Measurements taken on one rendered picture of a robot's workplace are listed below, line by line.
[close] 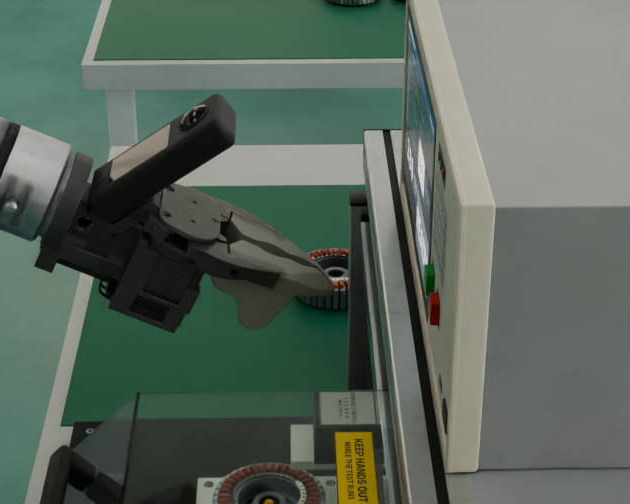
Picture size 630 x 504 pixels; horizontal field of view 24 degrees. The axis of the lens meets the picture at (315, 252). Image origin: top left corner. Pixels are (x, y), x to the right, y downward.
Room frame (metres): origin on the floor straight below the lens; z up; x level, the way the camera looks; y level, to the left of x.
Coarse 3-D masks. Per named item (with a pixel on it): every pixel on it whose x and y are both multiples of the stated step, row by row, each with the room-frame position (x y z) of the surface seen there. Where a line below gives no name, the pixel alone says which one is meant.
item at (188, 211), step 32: (64, 192) 0.90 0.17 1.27; (160, 192) 0.94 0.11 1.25; (192, 192) 0.96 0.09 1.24; (64, 224) 0.90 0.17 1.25; (96, 224) 0.92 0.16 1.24; (128, 224) 0.92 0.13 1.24; (160, 224) 0.90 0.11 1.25; (192, 224) 0.91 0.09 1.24; (224, 224) 0.95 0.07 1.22; (64, 256) 0.91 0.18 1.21; (96, 256) 0.91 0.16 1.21; (128, 256) 0.92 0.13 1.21; (160, 256) 0.90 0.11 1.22; (128, 288) 0.90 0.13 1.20; (160, 288) 0.90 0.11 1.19; (192, 288) 0.90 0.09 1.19; (160, 320) 0.90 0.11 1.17
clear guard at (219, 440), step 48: (96, 432) 0.95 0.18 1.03; (144, 432) 0.91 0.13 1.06; (192, 432) 0.91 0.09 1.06; (240, 432) 0.91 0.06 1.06; (288, 432) 0.91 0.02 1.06; (384, 432) 0.91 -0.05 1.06; (96, 480) 0.88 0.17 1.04; (144, 480) 0.85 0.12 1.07; (192, 480) 0.85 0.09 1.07; (240, 480) 0.85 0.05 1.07; (288, 480) 0.85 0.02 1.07; (384, 480) 0.85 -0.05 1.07
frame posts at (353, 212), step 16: (352, 192) 1.34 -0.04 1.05; (352, 208) 1.31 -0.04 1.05; (352, 224) 1.31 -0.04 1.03; (352, 240) 1.31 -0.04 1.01; (352, 256) 1.32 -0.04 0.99; (352, 272) 1.31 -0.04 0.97; (352, 288) 1.31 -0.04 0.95; (352, 304) 1.31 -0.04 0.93; (352, 320) 1.31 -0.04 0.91; (352, 336) 1.31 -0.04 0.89; (352, 352) 1.31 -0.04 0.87; (368, 352) 1.32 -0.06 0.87; (352, 368) 1.31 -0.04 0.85; (368, 368) 1.32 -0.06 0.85; (352, 384) 1.32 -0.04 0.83; (368, 384) 1.32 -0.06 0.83
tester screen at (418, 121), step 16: (416, 64) 1.12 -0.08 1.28; (416, 80) 1.12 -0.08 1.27; (416, 96) 1.11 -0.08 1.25; (416, 112) 1.11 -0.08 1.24; (416, 128) 1.10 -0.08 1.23; (432, 128) 0.98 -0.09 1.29; (416, 144) 1.10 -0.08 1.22; (432, 144) 0.98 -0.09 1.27; (416, 160) 1.09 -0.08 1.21; (432, 160) 0.97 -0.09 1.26; (416, 176) 1.09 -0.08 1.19; (416, 192) 1.08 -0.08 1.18; (416, 208) 1.08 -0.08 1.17
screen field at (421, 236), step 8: (416, 216) 1.07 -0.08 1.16; (416, 224) 1.07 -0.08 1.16; (424, 224) 1.01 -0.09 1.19; (416, 232) 1.07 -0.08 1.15; (424, 232) 1.00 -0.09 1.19; (416, 240) 1.07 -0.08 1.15; (424, 240) 1.00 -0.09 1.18; (424, 248) 1.00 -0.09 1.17; (424, 256) 1.00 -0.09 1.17; (424, 264) 1.00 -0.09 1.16
